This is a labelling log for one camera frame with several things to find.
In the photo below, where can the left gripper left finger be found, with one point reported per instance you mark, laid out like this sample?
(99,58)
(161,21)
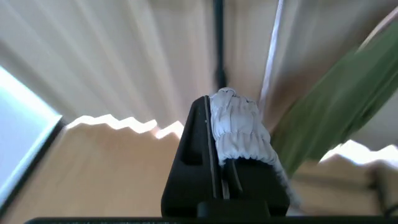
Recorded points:
(192,174)

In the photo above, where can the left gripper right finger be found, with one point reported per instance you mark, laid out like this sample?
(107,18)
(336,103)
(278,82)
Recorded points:
(261,186)

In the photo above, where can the pale grey garment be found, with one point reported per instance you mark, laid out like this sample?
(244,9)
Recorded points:
(236,124)

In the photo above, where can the green printed t-shirt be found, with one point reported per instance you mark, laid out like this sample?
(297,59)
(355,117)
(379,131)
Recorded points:
(335,102)

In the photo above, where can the pink clothes hanger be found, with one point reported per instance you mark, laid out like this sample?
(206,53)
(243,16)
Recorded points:
(377,28)

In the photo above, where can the black clothes rack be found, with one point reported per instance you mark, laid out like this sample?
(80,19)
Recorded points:
(219,40)

